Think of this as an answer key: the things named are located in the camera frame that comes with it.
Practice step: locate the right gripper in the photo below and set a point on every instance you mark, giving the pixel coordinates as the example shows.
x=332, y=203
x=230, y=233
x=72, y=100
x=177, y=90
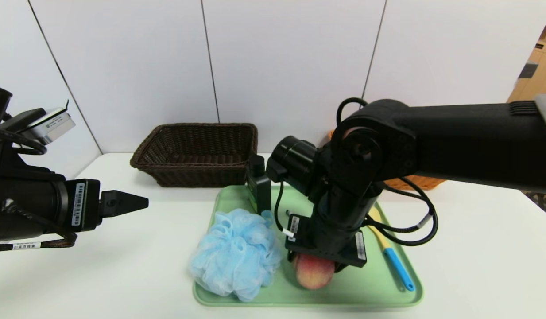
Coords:
x=343, y=251

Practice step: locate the dark green bottle black cap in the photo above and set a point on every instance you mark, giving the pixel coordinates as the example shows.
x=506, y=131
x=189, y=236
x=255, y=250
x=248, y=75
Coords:
x=259, y=190

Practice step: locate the light blue mesh bath pouf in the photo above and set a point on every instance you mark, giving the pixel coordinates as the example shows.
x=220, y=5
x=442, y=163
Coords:
x=233, y=257

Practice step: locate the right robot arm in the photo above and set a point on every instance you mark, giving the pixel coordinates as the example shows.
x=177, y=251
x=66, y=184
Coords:
x=476, y=141

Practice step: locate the light green plastic tray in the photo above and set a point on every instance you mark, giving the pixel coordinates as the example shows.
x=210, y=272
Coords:
x=365, y=288

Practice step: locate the peach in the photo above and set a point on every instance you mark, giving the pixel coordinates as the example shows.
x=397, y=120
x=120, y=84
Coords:
x=315, y=274

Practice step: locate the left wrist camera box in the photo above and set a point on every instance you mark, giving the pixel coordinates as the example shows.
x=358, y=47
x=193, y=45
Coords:
x=51, y=126

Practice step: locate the light wooden cabinet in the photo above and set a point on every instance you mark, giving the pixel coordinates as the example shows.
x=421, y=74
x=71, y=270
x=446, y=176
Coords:
x=538, y=57

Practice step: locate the orange wicker basket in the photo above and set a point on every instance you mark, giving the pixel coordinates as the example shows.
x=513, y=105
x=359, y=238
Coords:
x=423, y=182

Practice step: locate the dark grey cabinet plate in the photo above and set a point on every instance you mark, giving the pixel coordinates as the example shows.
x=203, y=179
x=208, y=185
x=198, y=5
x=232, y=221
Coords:
x=528, y=71

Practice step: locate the dark brown wicker basket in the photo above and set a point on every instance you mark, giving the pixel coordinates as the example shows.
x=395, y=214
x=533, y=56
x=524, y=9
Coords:
x=197, y=170

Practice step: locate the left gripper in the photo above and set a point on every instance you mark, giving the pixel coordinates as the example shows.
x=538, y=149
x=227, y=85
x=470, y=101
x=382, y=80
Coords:
x=83, y=204

